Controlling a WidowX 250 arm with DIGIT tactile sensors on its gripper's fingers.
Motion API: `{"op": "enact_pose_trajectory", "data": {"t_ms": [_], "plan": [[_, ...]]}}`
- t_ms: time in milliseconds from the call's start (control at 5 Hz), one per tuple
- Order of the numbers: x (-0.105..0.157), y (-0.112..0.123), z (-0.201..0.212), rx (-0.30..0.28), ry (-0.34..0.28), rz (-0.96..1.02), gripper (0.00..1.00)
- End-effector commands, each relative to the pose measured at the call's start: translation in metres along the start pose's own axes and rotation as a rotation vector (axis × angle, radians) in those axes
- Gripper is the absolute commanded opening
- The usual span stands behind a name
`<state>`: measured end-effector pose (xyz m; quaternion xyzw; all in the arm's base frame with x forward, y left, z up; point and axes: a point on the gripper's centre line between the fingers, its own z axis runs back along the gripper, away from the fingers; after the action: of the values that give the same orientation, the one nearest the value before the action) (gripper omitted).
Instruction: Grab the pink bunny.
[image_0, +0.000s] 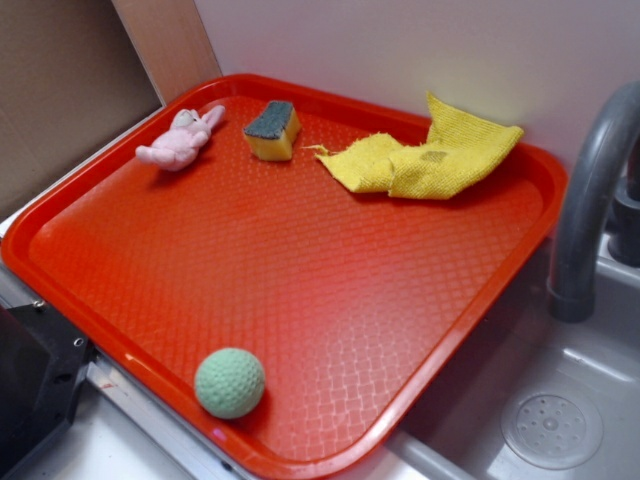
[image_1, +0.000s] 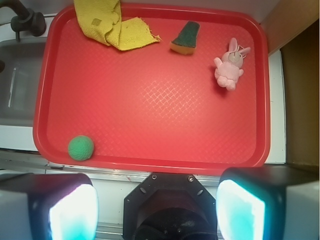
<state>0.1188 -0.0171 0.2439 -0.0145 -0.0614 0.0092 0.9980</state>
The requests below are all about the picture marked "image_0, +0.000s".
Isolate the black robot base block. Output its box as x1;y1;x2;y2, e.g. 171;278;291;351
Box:
1;305;93;479

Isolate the pink plush bunny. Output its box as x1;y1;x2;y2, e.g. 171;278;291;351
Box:
135;105;226;172

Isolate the red plastic tray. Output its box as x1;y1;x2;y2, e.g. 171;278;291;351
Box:
1;75;567;479

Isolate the yellow sponge with grey scourer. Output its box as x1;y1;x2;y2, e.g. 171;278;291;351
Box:
243;100;302;161

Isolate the yellow microfibre cloth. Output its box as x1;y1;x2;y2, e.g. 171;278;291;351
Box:
310;92;524;200

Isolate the green dimpled ball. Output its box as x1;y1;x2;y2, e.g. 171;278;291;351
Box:
194;348;266;420

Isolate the light wooden board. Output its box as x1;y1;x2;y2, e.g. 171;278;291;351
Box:
113;0;222;105

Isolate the grey toy sink basin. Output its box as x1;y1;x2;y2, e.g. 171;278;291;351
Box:
387;247;639;479

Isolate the grey toy faucet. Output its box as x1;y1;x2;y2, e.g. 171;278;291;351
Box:
547;81;639;323

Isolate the brown cardboard panel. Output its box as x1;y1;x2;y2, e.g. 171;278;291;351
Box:
1;1;160;218

